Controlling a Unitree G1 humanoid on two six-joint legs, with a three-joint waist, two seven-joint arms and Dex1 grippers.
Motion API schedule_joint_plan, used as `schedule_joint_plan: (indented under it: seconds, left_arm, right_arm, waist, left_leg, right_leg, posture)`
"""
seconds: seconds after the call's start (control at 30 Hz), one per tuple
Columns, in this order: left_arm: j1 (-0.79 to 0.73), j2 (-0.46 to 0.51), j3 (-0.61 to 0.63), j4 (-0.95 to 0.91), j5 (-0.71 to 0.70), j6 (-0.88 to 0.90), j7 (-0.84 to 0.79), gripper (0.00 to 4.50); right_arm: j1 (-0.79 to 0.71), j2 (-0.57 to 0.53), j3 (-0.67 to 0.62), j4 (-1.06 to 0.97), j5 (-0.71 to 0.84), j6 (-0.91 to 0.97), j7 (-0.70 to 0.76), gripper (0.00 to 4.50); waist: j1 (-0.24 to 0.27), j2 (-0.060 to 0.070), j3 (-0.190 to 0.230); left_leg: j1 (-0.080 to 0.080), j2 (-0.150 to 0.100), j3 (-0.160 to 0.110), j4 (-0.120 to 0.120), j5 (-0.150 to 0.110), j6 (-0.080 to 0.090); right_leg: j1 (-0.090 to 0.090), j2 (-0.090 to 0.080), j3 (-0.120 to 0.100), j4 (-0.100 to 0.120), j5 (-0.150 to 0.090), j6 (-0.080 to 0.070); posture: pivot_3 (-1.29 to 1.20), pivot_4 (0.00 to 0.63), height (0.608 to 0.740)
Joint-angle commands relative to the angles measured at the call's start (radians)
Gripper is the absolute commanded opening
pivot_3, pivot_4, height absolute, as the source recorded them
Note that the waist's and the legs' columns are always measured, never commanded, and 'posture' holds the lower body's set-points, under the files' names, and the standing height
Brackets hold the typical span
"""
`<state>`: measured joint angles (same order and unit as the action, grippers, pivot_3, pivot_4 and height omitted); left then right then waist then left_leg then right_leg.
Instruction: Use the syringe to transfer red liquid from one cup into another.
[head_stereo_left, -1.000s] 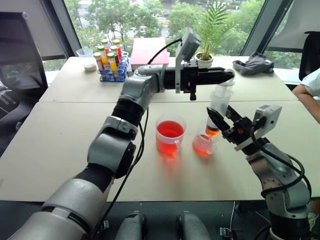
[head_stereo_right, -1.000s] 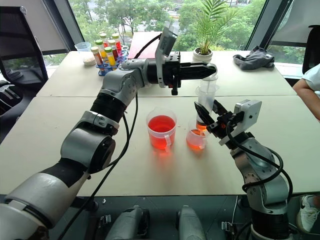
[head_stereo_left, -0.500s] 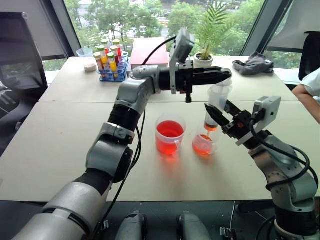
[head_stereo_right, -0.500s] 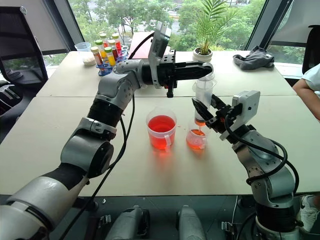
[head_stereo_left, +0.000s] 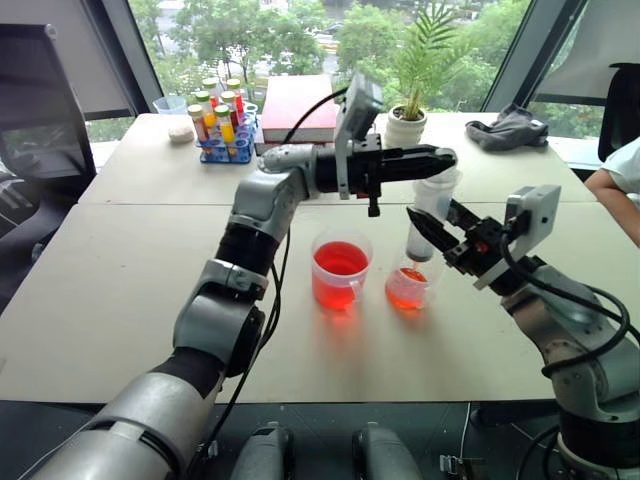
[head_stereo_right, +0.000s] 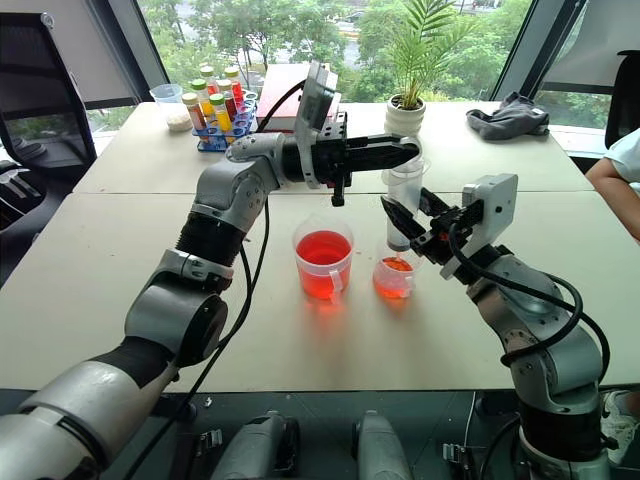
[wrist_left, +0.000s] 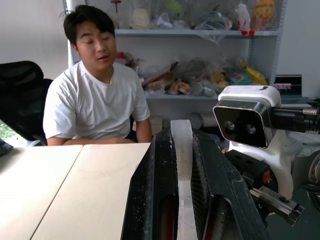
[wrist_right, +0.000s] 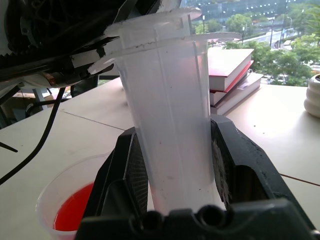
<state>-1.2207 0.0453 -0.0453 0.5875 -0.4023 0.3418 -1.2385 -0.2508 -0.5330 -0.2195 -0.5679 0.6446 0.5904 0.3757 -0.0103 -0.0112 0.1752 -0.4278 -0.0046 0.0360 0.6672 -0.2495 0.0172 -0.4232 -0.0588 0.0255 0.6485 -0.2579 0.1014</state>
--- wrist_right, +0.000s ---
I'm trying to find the clear cup with red liquid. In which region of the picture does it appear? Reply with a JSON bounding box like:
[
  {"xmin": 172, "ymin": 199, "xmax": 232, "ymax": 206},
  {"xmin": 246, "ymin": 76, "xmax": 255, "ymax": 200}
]
[{"xmin": 35, "ymin": 151, "xmax": 114, "ymax": 240}]

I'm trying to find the book with red cover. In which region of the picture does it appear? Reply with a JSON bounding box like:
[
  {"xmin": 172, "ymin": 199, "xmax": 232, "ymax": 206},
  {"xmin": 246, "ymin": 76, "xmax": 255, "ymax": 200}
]
[{"xmin": 209, "ymin": 59, "xmax": 255, "ymax": 106}]

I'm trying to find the translucent syringe plunger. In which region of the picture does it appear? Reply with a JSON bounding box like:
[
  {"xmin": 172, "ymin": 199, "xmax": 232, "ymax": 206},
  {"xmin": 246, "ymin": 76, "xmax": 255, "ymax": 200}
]
[{"xmin": 104, "ymin": 6, "xmax": 203, "ymax": 52}]

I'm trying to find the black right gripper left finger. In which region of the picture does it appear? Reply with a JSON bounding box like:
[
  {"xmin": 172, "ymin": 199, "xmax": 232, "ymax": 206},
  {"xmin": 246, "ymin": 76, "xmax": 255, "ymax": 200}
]
[{"xmin": 81, "ymin": 126, "xmax": 149, "ymax": 221}]

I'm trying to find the book with white cover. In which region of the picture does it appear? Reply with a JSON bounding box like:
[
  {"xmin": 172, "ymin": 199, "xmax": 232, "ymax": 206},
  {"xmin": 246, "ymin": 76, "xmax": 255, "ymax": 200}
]
[{"xmin": 211, "ymin": 72, "xmax": 265, "ymax": 116}]

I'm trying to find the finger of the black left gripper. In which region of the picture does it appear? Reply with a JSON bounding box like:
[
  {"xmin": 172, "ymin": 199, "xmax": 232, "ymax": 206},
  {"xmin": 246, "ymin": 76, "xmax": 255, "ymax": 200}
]
[{"xmin": 0, "ymin": 35, "xmax": 120, "ymax": 82}]

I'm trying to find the book with pale red-edged cover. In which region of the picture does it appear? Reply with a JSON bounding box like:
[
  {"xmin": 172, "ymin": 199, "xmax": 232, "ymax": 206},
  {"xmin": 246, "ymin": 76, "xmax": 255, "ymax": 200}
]
[{"xmin": 206, "ymin": 48, "xmax": 255, "ymax": 92}]

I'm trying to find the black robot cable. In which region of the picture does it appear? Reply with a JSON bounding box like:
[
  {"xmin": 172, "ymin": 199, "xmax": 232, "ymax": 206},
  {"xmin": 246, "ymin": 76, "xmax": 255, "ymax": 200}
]
[{"xmin": 0, "ymin": 86, "xmax": 66, "ymax": 186}]

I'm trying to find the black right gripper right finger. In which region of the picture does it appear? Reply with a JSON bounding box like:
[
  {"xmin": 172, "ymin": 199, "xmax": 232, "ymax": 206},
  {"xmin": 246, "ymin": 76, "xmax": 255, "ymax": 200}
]
[{"xmin": 210, "ymin": 113, "xmax": 315, "ymax": 229}]

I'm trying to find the translucent plastic syringe barrel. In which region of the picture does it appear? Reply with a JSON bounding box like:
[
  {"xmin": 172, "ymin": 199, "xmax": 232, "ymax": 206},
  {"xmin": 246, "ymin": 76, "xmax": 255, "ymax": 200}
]
[{"xmin": 88, "ymin": 31, "xmax": 243, "ymax": 213}]

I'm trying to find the white ribbed ceramic vase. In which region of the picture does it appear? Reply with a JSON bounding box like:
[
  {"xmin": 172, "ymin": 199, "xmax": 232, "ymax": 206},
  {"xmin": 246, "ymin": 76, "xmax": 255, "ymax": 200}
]
[{"xmin": 303, "ymin": 73, "xmax": 320, "ymax": 118}]

